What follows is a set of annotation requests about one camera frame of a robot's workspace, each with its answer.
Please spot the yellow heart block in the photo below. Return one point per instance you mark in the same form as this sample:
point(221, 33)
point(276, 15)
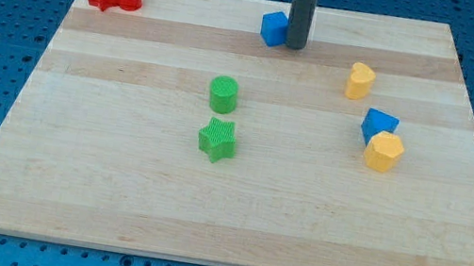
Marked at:
point(360, 81)

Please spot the blue cube block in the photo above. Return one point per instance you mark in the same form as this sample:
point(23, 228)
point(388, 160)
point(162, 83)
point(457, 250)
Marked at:
point(274, 28)

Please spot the green cylinder block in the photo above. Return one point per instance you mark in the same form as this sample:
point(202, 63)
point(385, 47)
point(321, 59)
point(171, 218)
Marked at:
point(223, 94)

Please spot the yellow hexagon block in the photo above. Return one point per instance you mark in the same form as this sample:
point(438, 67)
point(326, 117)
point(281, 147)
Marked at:
point(383, 151)

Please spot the blue triangle block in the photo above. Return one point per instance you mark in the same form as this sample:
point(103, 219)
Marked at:
point(377, 121)

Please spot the light wooden board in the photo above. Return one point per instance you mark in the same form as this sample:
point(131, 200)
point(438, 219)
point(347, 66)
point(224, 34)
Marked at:
point(100, 148)

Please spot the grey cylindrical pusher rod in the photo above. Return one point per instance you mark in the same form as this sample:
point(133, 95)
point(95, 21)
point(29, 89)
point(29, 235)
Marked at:
point(299, 23)

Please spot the green star block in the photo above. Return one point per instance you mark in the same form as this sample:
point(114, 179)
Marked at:
point(217, 139)

